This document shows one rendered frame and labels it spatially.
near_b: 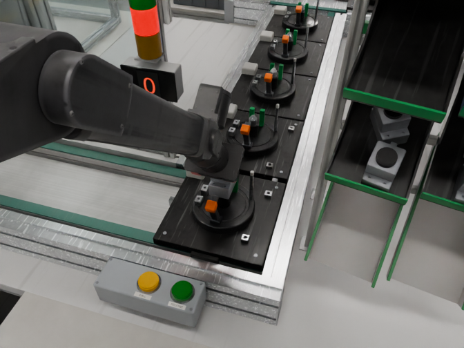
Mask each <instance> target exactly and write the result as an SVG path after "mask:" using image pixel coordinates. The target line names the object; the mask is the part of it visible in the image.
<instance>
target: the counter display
mask: <svg viewBox="0 0 464 348"><path fill-rule="evenodd" d="M120 68H121V69H122V70H123V71H125V72H127V73H128V74H130V75H132V76H133V84H135V85H136V86H139V83H138V79H137V72H136V70H140V71H146V72H150V73H157V75H158V80H159V89H160V95H161V98H162V99H164V100H166V101H168V102H175V103H177V90H176V83H175V73H174V72H166V71H162V70H153V69H149V68H141V67H136V66H128V65H124V64H120Z"/></svg>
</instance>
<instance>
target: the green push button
mask: <svg viewBox="0 0 464 348"><path fill-rule="evenodd" d="M171 291H172V295H173V297H174V299H176V300H177V301H180V302H184V301H186V300H188V299H189V298H190V297H191V296H192V295H193V287H192V285H191V283H190V282H187V281H185V280H181V281H178V282H176V283H175V284H174V285H173V287H172V290H171Z"/></svg>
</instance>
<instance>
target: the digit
mask: <svg viewBox="0 0 464 348"><path fill-rule="evenodd" d="M136 72H137V79H138V83H139V87H140V88H143V89H144V90H147V91H148V92H150V93H153V94H154V95H157V96H158V97H160V98H161V95H160V85H159V80H158V75H157V73H153V72H146V71H140V70H136Z"/></svg>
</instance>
